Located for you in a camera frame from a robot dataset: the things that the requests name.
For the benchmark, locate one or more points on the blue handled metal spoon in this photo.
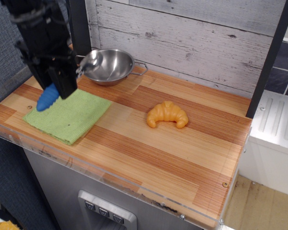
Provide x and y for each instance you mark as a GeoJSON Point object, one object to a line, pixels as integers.
{"type": "Point", "coordinates": [79, 99]}

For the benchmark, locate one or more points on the white ridged drainboard unit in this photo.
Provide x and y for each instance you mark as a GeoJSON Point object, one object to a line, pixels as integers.
{"type": "Point", "coordinates": [265, 156]}

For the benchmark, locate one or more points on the black vertical post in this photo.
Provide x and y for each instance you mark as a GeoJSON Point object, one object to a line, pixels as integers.
{"type": "Point", "coordinates": [270, 59]}
{"type": "Point", "coordinates": [79, 27]}

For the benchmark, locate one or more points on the black right vertical post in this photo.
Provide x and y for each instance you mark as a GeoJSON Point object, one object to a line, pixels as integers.
{"type": "Point", "coordinates": [270, 59]}

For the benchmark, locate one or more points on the green cloth napkin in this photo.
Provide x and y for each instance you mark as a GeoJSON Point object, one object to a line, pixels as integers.
{"type": "Point", "coordinates": [64, 125]}

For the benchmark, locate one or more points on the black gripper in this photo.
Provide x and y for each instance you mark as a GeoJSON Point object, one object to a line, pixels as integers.
{"type": "Point", "coordinates": [45, 49]}

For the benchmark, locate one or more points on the orange toy croissant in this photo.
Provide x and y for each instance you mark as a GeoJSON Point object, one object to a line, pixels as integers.
{"type": "Point", "coordinates": [169, 112]}

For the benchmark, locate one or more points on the silver dispenser button panel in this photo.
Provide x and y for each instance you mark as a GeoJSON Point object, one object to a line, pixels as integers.
{"type": "Point", "coordinates": [100, 214]}

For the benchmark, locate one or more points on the black left vertical post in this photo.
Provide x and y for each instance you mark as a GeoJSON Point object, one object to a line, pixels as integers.
{"type": "Point", "coordinates": [79, 27]}

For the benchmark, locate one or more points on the yellow object at corner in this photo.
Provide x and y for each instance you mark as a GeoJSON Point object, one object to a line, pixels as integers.
{"type": "Point", "coordinates": [8, 225]}

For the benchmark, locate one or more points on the stainless steel bowl with handles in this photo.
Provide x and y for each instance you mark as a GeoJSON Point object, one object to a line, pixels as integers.
{"type": "Point", "coordinates": [108, 67]}

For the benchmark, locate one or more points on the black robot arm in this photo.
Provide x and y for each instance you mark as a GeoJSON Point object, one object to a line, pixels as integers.
{"type": "Point", "coordinates": [31, 7]}

